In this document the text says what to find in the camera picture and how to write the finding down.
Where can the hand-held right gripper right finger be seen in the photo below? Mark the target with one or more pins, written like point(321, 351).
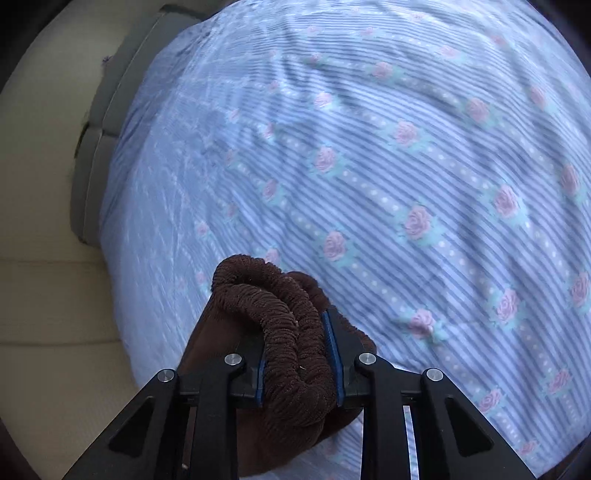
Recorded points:
point(333, 350)

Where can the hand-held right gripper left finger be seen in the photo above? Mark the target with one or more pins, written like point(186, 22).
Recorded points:
point(259, 379)

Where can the dark brown towel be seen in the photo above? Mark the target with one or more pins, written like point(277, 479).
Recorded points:
point(281, 341)

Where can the blue striped floral bed sheet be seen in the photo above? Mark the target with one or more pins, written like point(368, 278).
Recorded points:
point(369, 161)

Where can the grey bed frame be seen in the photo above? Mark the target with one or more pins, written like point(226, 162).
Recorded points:
point(99, 138)

